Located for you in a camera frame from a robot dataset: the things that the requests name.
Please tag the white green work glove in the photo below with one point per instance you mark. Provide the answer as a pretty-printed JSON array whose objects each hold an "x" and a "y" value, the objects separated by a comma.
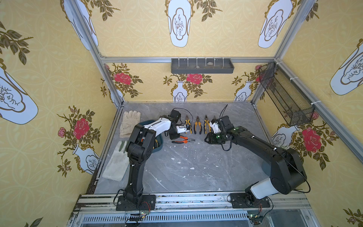
[{"x": 118, "y": 163}]

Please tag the yellow black large pliers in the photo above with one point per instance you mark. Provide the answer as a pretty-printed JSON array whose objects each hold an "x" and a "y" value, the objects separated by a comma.
[{"x": 188, "y": 124}]

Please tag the teal plastic storage box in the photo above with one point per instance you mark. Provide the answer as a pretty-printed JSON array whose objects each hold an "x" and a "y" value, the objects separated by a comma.
[{"x": 159, "y": 139}]

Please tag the yellow black combination pliers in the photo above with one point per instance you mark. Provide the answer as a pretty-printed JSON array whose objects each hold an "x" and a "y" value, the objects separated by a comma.
[{"x": 207, "y": 127}]

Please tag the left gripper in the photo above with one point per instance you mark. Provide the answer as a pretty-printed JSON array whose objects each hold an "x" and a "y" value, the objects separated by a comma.
[{"x": 176, "y": 133}]

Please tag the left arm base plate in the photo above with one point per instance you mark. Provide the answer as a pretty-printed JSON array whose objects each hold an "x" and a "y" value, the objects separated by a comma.
[{"x": 148, "y": 203}]

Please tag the orange black reversed pliers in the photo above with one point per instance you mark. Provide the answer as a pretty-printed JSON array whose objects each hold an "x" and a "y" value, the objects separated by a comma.
[{"x": 182, "y": 140}]

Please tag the grey wall shelf tray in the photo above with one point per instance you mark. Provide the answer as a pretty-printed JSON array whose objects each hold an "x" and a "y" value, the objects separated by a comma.
[{"x": 202, "y": 66}]

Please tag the aluminium corner frame post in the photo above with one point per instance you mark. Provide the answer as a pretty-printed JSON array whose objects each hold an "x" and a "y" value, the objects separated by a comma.
[{"x": 301, "y": 14}]

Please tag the beige work glove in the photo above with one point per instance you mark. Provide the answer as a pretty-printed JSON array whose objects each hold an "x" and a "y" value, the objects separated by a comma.
[{"x": 129, "y": 121}]

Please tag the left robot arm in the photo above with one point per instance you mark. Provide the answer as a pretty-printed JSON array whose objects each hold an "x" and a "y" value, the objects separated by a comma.
[{"x": 139, "y": 149}]

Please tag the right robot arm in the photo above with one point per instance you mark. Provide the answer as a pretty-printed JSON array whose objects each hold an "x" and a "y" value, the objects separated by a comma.
[{"x": 286, "y": 168}]

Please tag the black wire mesh basket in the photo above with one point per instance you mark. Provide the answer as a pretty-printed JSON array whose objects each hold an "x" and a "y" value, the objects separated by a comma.
[{"x": 293, "y": 105}]

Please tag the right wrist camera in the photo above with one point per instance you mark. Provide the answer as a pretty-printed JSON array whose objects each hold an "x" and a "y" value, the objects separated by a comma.
[{"x": 221, "y": 125}]

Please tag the yellow long-nose pliers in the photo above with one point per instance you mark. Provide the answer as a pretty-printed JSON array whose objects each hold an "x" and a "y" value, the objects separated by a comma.
[{"x": 197, "y": 126}]

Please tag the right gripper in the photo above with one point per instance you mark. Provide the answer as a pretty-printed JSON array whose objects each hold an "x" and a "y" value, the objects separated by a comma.
[{"x": 210, "y": 138}]

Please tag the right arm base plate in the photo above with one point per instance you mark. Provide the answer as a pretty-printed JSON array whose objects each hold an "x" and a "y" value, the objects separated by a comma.
[{"x": 247, "y": 200}]

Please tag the aluminium front rail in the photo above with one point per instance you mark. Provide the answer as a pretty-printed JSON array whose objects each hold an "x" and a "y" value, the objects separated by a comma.
[{"x": 286, "y": 210}]

